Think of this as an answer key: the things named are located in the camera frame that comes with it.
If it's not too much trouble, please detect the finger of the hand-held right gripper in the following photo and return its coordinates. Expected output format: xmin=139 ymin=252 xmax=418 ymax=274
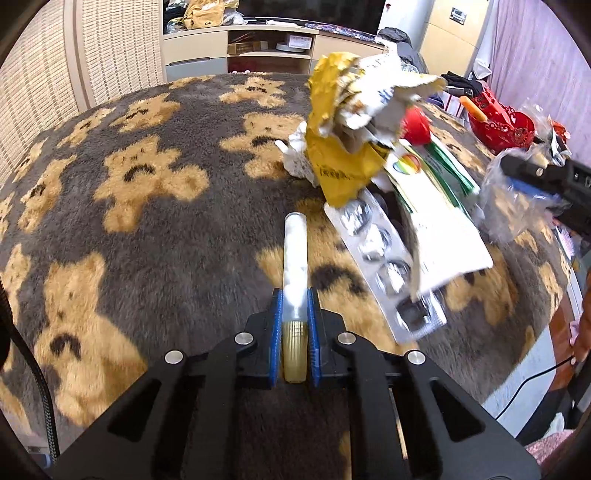
xmin=501 ymin=154 xmax=573 ymax=200

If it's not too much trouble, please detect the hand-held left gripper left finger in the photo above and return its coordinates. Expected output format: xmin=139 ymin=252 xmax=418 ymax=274
xmin=48 ymin=288 xmax=284 ymax=480

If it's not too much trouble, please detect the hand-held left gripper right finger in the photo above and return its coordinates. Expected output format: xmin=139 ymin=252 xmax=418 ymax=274
xmin=307 ymin=287 xmax=541 ymax=480

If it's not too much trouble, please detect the clear plastic bag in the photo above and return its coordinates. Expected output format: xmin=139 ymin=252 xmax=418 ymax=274
xmin=478 ymin=152 xmax=561 ymax=245

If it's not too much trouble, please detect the clear plastic tube yellow cap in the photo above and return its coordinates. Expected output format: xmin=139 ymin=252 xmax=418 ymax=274
xmin=281 ymin=212 xmax=309 ymax=383

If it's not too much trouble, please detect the green striped white box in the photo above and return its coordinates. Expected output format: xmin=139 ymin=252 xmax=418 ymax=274
xmin=422 ymin=138 xmax=481 ymax=197

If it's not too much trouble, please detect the silver blister pack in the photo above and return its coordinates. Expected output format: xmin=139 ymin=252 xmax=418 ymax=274
xmin=323 ymin=187 xmax=448 ymax=344

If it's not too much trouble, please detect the white paper box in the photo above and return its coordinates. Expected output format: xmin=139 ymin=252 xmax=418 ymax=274
xmin=383 ymin=148 xmax=495 ymax=296

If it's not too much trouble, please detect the red round plastic piece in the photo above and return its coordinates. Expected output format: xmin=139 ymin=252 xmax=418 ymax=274
xmin=401 ymin=105 xmax=432 ymax=145

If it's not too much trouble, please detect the yellow wrapper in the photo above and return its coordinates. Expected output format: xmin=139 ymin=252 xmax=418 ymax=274
xmin=305 ymin=52 xmax=448 ymax=209

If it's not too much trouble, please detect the white tissue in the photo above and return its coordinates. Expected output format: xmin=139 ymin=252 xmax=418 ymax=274
xmin=276 ymin=121 xmax=319 ymax=185

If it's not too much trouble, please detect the red openwork basket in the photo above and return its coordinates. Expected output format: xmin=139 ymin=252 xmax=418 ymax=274
xmin=466 ymin=90 xmax=539 ymax=155

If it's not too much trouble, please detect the black garment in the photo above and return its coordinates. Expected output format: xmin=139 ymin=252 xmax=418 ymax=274
xmin=441 ymin=71 xmax=485 ymax=97

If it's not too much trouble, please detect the purple curtain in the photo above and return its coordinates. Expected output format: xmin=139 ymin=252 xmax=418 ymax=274
xmin=487 ymin=0 xmax=591 ymax=153

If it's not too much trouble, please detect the beige standing air conditioner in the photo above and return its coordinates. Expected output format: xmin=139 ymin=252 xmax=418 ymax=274
xmin=421 ymin=0 xmax=492 ymax=79

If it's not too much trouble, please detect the grey bear printed blanket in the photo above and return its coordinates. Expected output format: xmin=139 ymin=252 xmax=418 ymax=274
xmin=0 ymin=73 xmax=573 ymax=444

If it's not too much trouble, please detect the dark grey jacket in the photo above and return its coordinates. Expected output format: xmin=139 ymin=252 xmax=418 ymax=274
xmin=378 ymin=27 xmax=420 ymax=63

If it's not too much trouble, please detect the white low table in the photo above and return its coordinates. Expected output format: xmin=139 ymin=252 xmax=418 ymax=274
xmin=480 ymin=318 xmax=578 ymax=439

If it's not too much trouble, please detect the dark patterned cloth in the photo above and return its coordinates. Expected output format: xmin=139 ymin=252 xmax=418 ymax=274
xmin=300 ymin=21 xmax=376 ymax=38

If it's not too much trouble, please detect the white round box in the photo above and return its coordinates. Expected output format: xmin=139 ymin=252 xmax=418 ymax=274
xmin=277 ymin=36 xmax=315 ymax=52

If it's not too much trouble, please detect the beige television stand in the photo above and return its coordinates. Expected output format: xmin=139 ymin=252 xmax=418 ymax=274
xmin=161 ymin=18 xmax=389 ymax=84

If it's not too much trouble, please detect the yellow backpack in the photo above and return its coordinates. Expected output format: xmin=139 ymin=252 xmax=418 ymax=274
xmin=182 ymin=0 xmax=227 ymax=31

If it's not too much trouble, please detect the woven folding screen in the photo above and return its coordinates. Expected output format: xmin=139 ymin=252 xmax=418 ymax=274
xmin=0 ymin=0 xmax=167 ymax=185

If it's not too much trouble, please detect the orange handled tool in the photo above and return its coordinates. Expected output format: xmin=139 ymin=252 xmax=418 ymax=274
xmin=462 ymin=97 xmax=488 ymax=121

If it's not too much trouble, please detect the thin black cable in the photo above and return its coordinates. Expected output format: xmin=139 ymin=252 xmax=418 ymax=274
xmin=496 ymin=357 xmax=575 ymax=421

